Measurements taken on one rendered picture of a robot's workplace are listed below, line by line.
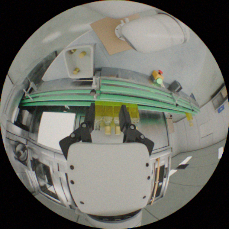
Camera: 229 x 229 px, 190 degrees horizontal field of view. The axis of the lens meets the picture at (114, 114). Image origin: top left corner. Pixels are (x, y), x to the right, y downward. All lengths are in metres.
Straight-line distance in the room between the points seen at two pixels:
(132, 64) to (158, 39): 0.42
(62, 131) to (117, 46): 0.69
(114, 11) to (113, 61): 0.43
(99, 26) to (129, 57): 0.28
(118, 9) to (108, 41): 0.33
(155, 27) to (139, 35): 0.04
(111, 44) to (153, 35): 0.34
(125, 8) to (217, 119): 5.93
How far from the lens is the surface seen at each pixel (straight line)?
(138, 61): 0.55
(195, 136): 6.24
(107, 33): 0.46
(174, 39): 0.19
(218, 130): 5.98
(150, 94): 0.48
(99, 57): 0.52
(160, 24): 0.17
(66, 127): 0.62
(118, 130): 0.42
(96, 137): 0.55
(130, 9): 0.16
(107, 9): 0.16
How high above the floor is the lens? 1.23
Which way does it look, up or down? 24 degrees down
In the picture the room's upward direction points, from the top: 179 degrees clockwise
